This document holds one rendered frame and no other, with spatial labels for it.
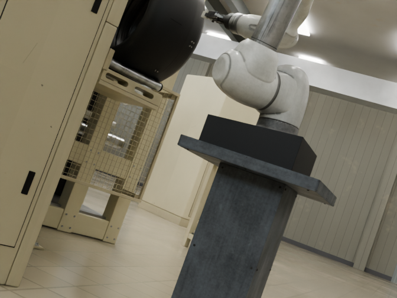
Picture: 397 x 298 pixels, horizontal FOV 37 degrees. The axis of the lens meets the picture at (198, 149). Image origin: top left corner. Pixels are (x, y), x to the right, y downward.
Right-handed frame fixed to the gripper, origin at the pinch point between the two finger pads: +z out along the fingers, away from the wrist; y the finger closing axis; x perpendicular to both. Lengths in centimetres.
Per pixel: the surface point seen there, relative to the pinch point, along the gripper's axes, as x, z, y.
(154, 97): 43.9, 15.7, -4.3
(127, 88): 45.7, 15.4, 11.5
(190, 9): -0.5, 12.0, 1.5
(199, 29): 5.4, 10.6, -7.5
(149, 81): 38.3, 18.8, 0.2
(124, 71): 39.2, 19.0, 14.7
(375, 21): -275, 530, -778
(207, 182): 92, 154, -194
